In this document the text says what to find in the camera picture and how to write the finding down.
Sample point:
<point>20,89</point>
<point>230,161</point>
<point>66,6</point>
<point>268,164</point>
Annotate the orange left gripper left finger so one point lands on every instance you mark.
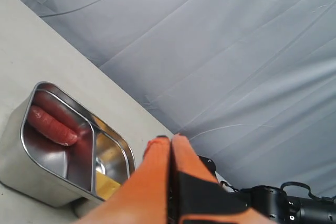
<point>143,197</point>

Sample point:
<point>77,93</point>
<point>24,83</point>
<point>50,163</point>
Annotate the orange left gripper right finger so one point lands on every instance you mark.
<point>200,198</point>

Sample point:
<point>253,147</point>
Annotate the yellow toy cheese wedge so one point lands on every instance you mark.
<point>105,186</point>

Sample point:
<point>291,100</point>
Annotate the red toy sausage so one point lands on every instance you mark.
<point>50,127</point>

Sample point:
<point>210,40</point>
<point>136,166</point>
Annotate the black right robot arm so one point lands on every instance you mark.
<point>292,202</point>

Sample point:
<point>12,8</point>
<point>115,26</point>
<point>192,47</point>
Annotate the stainless steel lunch box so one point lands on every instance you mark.
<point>55,174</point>

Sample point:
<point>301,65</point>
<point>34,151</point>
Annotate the grey backdrop curtain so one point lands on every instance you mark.
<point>251,83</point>

